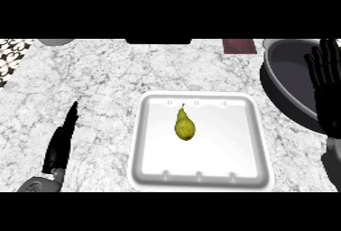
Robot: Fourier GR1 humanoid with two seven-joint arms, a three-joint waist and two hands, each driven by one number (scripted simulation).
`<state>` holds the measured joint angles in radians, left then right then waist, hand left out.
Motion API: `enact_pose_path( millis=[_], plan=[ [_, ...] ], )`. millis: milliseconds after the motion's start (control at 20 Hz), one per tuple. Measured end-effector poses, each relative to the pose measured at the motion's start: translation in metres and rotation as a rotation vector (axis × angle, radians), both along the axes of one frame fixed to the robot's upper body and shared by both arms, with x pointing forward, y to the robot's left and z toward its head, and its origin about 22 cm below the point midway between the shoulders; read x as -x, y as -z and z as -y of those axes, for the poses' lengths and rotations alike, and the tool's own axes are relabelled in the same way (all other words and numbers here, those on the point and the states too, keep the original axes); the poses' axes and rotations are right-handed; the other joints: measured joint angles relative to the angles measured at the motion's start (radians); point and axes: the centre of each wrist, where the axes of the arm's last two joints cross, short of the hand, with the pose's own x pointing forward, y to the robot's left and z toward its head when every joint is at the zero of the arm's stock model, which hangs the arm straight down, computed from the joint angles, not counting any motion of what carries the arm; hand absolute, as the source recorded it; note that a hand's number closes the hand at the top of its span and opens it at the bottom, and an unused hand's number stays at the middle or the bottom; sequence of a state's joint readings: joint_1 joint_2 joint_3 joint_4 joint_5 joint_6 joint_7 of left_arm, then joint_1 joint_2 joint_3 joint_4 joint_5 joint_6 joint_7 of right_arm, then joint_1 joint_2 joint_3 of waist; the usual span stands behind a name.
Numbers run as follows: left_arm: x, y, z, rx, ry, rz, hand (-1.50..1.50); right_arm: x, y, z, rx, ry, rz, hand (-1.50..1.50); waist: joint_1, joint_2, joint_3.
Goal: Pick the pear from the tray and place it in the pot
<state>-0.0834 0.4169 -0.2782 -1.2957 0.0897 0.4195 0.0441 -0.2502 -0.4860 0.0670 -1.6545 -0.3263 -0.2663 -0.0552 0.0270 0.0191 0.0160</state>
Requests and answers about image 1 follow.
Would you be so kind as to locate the white tray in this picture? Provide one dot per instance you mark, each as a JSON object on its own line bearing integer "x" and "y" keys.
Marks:
{"x": 200, "y": 141}

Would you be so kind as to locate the grey round object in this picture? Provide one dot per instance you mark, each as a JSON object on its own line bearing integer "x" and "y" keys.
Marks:
{"x": 55, "y": 41}

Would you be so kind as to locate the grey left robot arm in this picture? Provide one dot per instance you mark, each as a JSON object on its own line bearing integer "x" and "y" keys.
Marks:
{"x": 42, "y": 182}

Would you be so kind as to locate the green pear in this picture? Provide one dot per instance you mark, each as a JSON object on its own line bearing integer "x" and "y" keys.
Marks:
{"x": 185, "y": 126}

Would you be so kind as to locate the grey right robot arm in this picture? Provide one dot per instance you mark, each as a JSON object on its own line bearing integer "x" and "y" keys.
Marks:
{"x": 332, "y": 162}

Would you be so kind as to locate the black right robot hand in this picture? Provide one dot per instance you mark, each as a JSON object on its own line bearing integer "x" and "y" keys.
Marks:
{"x": 328, "y": 99}

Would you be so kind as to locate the dark red rectangular object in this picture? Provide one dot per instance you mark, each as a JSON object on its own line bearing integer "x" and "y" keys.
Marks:
{"x": 239, "y": 46}

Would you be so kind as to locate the grey pot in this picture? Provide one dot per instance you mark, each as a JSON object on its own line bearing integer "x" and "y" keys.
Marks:
{"x": 288, "y": 72}

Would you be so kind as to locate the black white patterned cloth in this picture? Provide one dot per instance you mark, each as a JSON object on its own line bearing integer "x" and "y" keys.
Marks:
{"x": 11, "y": 57}

